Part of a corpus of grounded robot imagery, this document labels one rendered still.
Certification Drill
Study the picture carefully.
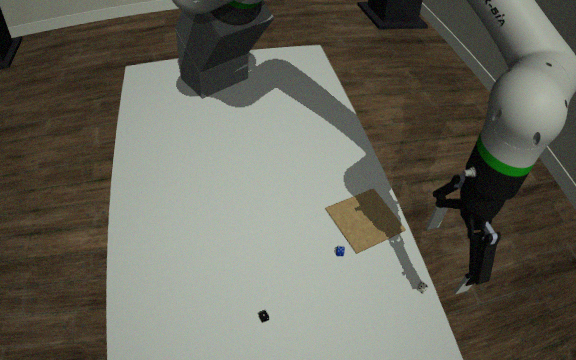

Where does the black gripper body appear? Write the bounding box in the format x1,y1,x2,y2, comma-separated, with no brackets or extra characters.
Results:
460,177,506,230

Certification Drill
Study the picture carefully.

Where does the black die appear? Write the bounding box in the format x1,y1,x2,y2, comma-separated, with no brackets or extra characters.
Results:
259,311,269,323

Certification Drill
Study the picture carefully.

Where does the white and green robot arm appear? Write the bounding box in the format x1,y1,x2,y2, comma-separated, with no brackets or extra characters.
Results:
172,0,576,200

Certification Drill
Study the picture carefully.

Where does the white die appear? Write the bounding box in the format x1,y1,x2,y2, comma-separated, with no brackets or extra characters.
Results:
417,282,428,294

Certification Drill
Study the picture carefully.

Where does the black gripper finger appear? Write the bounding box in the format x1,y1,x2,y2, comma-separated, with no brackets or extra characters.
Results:
454,214,501,294
426,174,466,230

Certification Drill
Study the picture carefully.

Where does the tan square mat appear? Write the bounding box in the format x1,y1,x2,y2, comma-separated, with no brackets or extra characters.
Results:
325,189,406,254

